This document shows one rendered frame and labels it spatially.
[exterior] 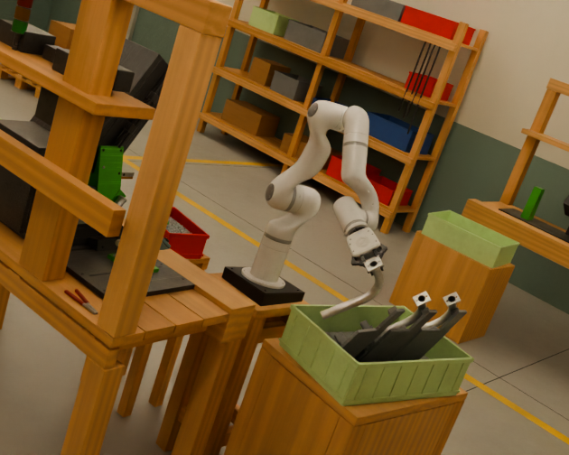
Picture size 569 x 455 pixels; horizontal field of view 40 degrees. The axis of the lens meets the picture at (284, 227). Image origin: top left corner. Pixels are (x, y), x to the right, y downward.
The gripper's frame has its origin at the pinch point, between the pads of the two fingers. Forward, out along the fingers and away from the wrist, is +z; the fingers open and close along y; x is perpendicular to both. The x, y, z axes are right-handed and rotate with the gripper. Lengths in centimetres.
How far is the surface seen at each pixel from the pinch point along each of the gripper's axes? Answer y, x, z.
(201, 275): -61, 19, -46
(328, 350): -26.6, 25.9, 5.3
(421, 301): 11.0, 33.6, -2.7
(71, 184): -75, -58, -34
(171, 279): -70, 7, -40
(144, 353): -107, 63, -58
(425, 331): 8.3, 47.8, 0.9
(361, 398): -22.8, 37.0, 21.6
